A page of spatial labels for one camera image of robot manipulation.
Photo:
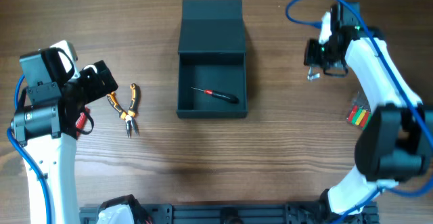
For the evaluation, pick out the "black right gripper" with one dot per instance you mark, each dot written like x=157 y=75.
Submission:
x=312 y=53

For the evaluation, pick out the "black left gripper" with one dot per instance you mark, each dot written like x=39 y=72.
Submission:
x=102 y=78

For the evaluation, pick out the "silver L-shaped socket wrench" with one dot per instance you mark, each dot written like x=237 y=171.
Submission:
x=312 y=75

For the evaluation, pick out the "orange black pliers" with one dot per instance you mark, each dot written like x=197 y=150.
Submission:
x=127 y=115

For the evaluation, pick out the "clear case coloured screwdrivers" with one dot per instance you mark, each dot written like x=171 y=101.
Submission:
x=359 y=112

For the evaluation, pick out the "black red screwdriver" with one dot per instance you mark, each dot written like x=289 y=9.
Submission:
x=227 y=97

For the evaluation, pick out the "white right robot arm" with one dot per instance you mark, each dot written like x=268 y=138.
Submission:
x=396 y=143

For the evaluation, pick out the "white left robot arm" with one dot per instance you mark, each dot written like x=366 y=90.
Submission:
x=44 y=132

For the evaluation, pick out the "black open box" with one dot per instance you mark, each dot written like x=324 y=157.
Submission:
x=212 y=55

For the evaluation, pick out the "red handled cutters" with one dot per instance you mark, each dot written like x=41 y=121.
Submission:
x=80 y=124

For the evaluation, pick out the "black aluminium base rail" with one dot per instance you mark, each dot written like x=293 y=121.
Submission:
x=288 y=213

